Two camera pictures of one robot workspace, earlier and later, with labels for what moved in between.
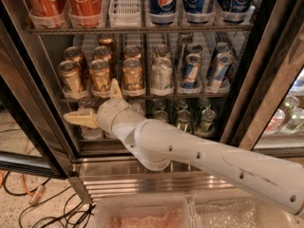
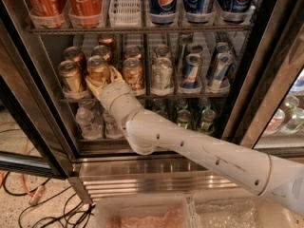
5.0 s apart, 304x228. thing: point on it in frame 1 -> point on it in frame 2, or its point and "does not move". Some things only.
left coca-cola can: [46, 0] does not move
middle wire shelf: [144, 100] does not move
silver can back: [161, 51] does not move
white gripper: [109, 112] -> [111, 93]
